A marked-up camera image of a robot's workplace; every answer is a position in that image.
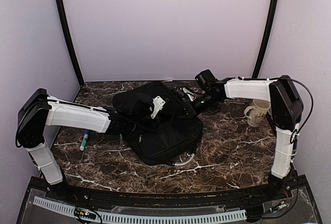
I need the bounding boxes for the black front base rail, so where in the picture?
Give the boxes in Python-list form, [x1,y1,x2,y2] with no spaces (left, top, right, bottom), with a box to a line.
[28,176,308,212]

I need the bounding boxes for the black corner post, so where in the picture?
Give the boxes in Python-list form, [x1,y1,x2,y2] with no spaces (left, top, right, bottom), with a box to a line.
[251,0,278,79]
[55,0,85,87]

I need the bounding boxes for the beige ceramic mug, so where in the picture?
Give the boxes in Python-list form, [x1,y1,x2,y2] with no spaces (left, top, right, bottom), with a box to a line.
[244,99,271,127]

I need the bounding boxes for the small circuit board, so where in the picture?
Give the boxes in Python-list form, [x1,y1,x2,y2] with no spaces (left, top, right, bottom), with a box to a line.
[74,207,97,220]

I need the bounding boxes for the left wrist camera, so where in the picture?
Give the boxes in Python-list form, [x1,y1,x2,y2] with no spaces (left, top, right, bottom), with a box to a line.
[151,96,166,119]

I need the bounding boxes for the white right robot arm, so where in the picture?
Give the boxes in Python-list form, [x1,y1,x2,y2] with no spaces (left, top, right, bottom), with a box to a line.
[179,71,306,200]

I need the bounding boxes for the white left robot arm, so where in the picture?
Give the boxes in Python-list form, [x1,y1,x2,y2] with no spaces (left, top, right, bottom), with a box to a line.
[15,88,166,201]

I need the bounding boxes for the white slotted cable duct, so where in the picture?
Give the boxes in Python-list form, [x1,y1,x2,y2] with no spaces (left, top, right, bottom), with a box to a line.
[33,197,247,223]

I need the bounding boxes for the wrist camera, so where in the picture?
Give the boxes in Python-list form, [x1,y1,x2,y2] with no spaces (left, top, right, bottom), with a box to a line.
[195,69,218,92]
[151,96,166,119]

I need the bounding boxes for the left black corner post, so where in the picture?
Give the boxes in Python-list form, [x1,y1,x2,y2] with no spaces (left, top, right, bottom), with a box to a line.
[55,0,85,87]

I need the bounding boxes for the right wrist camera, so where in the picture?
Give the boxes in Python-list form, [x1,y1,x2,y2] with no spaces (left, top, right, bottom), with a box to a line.
[195,69,218,92]

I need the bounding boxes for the right black corner post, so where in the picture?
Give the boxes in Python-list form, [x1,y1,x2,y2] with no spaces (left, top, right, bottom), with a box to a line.
[251,0,278,79]

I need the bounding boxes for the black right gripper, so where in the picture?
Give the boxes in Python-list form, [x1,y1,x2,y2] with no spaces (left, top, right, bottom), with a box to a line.
[176,91,220,120]

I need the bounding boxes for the green white marker pen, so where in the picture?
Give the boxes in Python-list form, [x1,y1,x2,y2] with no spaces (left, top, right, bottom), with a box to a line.
[80,130,90,151]

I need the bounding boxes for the black student bag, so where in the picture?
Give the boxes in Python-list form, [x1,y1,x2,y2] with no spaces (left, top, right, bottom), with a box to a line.
[112,82,203,167]

